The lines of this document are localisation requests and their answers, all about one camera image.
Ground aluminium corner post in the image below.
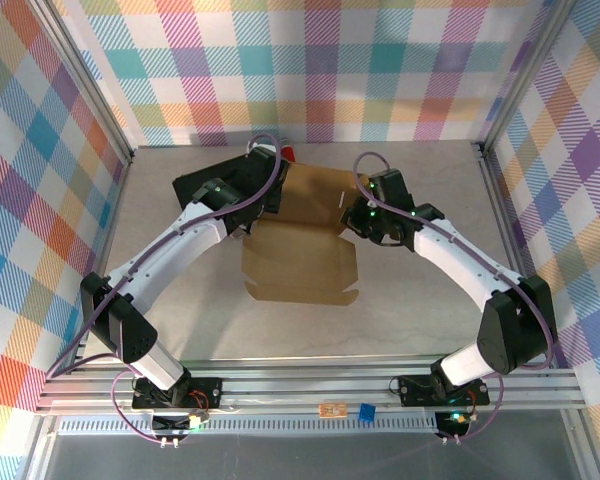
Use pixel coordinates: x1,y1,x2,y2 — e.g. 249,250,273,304
29,0,136,166
472,0,579,156

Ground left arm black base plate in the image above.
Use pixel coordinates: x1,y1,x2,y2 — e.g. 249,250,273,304
131,377,224,412

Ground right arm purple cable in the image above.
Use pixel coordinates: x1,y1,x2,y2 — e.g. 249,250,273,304
354,152,560,445

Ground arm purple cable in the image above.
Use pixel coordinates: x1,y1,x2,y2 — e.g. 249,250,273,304
46,132,284,445
354,152,560,445

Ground aluminium side rail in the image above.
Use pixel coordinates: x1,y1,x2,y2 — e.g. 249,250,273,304
472,142,556,369
68,149,136,374

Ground slotted grey cable duct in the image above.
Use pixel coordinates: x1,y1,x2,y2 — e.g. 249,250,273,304
57,417,444,435

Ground black carrying case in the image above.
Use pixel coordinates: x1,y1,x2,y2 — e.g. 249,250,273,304
172,152,261,211

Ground small controller board with wires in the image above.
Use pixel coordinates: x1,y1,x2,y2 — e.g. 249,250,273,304
434,407,481,446
149,409,212,449

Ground aluminium frame rails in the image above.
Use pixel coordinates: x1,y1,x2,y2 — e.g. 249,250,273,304
34,352,589,416

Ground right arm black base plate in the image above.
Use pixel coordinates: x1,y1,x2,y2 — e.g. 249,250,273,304
397,373,491,407

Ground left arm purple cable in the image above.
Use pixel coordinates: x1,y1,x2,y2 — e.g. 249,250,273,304
46,132,284,445

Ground brown cardboard box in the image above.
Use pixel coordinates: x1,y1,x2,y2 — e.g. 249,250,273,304
240,162,376,306

